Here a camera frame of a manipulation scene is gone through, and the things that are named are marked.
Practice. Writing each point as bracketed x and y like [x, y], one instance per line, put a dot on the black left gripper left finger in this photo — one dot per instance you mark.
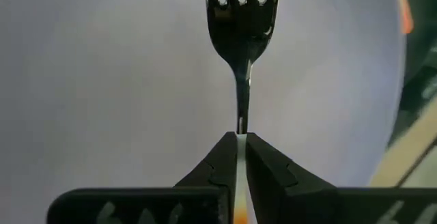
[205, 203]

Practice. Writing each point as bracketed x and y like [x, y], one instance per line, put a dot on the dark green plastic tray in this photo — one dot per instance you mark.
[423, 46]

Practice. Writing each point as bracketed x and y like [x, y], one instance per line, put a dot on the pale blue round plate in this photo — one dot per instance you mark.
[102, 80]

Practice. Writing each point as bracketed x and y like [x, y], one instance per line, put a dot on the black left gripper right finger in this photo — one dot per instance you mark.
[283, 200]

